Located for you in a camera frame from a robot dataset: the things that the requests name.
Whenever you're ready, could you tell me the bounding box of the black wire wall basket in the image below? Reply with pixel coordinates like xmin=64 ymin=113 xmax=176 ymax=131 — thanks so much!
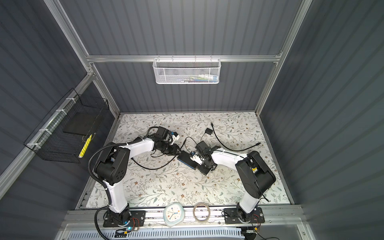
xmin=24 ymin=91 xmax=109 ymax=164

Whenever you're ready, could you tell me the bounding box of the clear tape ring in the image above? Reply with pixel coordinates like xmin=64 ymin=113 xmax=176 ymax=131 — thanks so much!
xmin=192 ymin=202 xmax=211 ymax=223

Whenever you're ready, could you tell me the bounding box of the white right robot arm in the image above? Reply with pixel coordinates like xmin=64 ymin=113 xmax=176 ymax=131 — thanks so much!
xmin=196 ymin=141 xmax=276 ymax=223

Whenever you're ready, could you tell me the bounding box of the white wire mesh basket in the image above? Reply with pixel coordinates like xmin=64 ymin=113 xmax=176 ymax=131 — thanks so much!
xmin=153 ymin=59 xmax=222 ymax=85

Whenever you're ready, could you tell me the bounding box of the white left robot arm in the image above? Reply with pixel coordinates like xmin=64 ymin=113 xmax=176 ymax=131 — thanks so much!
xmin=88 ymin=127 xmax=181 ymax=226

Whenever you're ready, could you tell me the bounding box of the black power adapter with cord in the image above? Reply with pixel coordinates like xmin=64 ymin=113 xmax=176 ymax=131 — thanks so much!
xmin=182 ymin=128 xmax=209 ymax=153

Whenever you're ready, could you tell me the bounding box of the white analog clock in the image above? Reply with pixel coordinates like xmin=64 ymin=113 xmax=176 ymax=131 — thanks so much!
xmin=163 ymin=202 xmax=185 ymax=227

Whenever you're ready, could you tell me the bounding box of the black ethernet cable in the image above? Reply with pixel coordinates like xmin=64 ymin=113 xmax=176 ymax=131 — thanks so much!
xmin=131 ymin=139 xmax=187 ymax=171
xmin=209 ymin=122 xmax=261 ymax=152

